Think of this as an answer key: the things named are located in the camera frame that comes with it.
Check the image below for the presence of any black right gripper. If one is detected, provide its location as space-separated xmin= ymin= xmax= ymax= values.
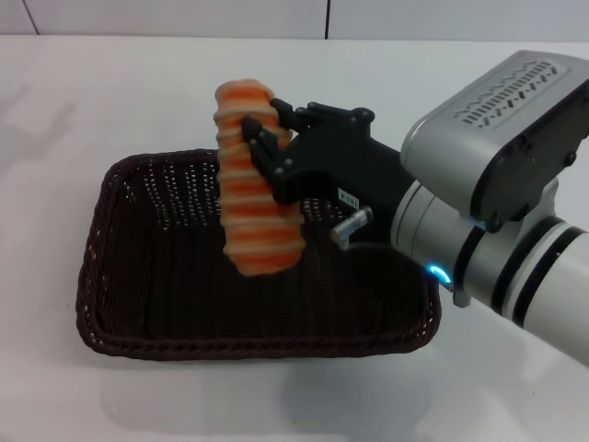
xmin=239 ymin=98 xmax=416 ymax=218

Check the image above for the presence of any orange striped bread roll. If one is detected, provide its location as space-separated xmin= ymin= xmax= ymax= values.
xmin=214 ymin=78 xmax=306 ymax=278

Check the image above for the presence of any black woven wicker basket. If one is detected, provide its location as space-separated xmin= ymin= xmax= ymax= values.
xmin=75 ymin=147 xmax=444 ymax=362

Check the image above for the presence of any silver metal cable plug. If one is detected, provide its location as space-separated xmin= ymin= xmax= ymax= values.
xmin=329 ymin=206 xmax=375 ymax=250

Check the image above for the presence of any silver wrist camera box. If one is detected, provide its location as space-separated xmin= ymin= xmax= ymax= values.
xmin=398 ymin=49 xmax=589 ymax=232

